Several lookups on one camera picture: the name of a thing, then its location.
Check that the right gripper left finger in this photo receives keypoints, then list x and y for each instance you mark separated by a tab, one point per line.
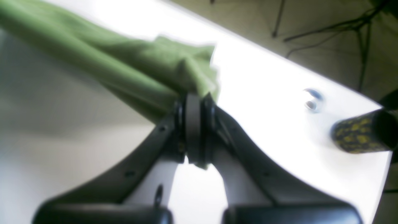
134	191

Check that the olive green T-shirt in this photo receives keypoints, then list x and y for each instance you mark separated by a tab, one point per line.
148	76

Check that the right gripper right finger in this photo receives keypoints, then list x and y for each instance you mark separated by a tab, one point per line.
258	190

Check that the black floral cup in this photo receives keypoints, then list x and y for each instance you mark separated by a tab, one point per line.
375	131

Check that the black tripod stand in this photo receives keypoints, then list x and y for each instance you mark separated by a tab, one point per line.
367	41

